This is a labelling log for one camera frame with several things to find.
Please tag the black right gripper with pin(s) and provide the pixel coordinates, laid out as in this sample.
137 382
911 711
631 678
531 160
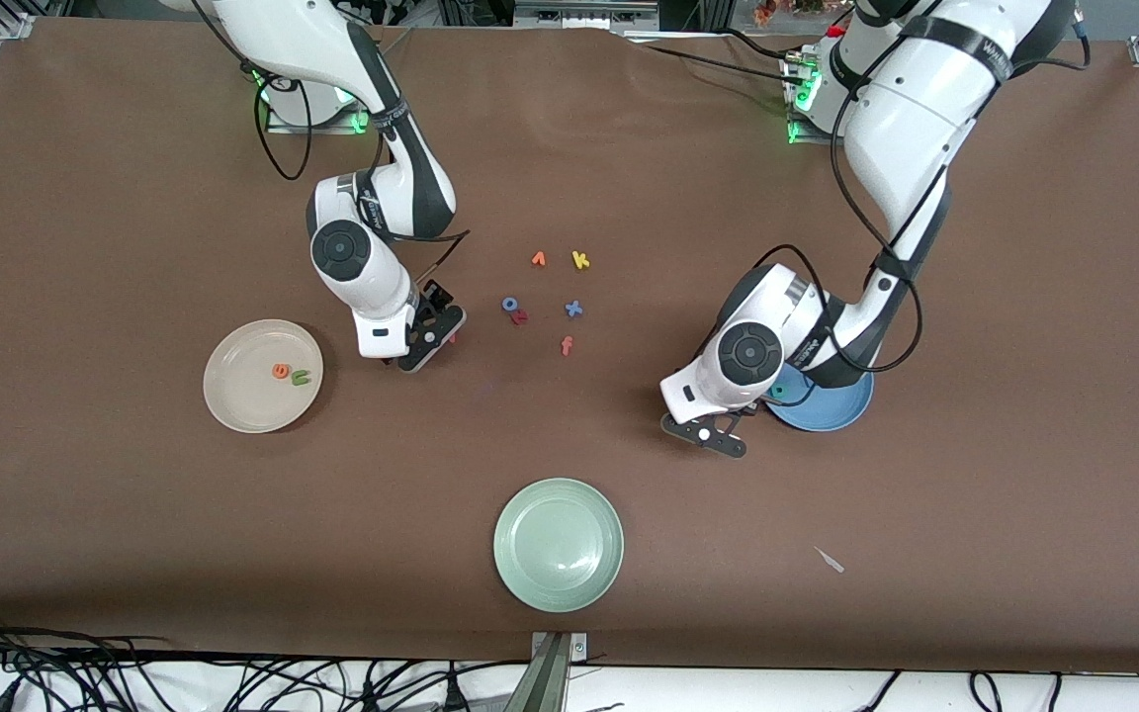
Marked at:
430 302

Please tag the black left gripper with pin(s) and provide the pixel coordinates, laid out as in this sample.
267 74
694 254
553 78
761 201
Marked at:
773 394

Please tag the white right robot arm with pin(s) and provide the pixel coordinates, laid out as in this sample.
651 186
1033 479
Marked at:
293 40

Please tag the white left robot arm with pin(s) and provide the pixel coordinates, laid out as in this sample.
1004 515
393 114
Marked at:
925 109

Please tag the blue plate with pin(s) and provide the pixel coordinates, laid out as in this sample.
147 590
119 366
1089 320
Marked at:
841 405

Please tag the small white tape scrap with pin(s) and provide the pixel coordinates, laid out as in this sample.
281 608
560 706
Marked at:
830 560

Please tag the beige brown plate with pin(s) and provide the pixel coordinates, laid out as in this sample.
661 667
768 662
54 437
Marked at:
253 396

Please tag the pale green plate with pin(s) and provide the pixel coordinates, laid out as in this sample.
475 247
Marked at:
558 546

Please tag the brown table cover sheet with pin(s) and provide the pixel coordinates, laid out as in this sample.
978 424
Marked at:
134 198

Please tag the grey metal background beam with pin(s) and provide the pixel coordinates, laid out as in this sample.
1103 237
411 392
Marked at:
584 12

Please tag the dried flower bunch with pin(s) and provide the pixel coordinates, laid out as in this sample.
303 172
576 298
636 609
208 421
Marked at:
787 10

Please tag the metal table edge bracket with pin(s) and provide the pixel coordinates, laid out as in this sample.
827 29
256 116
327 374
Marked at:
550 682

